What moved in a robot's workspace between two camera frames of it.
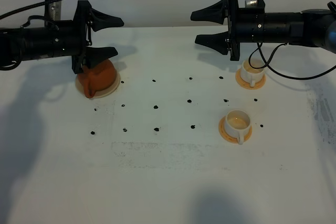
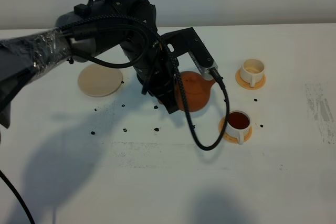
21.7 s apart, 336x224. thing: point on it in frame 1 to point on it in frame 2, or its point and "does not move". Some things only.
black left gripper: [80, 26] to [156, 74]
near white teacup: [238, 123] does not move
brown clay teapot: [101, 76] to [197, 89]
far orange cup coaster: [247, 85] does not move
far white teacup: [252, 75] does not move
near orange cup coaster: [221, 126] does not move
